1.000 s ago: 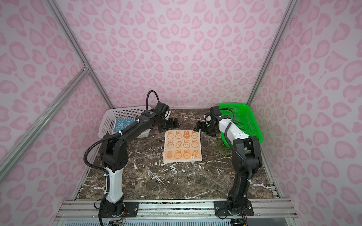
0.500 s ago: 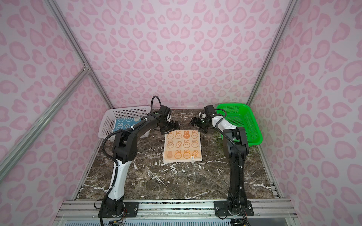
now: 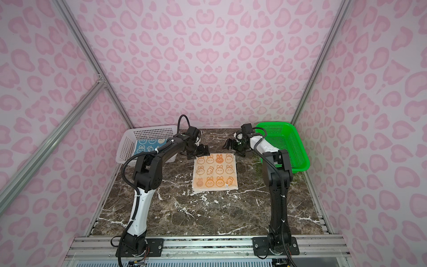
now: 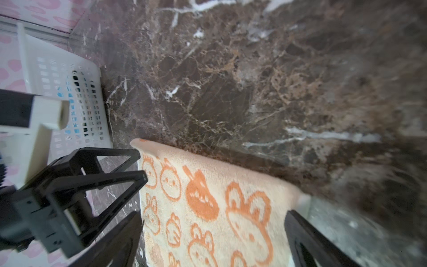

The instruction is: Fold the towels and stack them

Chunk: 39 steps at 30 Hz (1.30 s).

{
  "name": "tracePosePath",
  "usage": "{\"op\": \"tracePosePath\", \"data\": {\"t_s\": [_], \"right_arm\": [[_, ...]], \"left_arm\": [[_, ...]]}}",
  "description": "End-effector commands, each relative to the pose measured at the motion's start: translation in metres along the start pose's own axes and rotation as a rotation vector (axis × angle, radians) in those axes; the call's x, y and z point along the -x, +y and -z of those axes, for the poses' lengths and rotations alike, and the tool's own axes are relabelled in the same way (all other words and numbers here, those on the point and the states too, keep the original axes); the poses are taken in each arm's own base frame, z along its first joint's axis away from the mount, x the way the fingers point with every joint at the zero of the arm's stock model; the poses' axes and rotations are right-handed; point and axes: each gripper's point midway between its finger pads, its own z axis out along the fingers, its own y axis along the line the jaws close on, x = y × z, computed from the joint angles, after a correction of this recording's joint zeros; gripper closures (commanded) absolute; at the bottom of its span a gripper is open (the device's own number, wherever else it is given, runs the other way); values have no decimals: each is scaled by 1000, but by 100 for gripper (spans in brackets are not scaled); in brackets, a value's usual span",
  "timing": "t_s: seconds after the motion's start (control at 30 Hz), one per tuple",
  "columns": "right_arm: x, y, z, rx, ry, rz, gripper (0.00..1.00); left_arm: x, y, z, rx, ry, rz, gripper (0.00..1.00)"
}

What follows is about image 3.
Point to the blue bunny print towel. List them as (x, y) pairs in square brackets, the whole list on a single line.
[(148, 145)]

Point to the orange patterned towel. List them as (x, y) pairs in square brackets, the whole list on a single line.
[(216, 172)]

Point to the right corner aluminium post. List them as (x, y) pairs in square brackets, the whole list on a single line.
[(341, 15)]

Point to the white perforated plastic basket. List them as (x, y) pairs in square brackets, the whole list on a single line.
[(127, 143)]

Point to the corner aluminium post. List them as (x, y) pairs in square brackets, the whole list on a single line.
[(341, 15), (70, 20)]

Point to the green plastic basket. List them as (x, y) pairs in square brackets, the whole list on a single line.
[(284, 135)]

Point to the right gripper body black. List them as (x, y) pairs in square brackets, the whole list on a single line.
[(241, 147)]

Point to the left corner aluminium post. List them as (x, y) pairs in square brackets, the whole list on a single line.
[(70, 20)]

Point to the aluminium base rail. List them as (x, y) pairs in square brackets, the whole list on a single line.
[(213, 251)]

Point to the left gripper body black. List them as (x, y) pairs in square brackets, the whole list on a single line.
[(192, 152)]

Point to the left diagonal aluminium strut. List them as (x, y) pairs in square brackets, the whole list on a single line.
[(39, 157)]

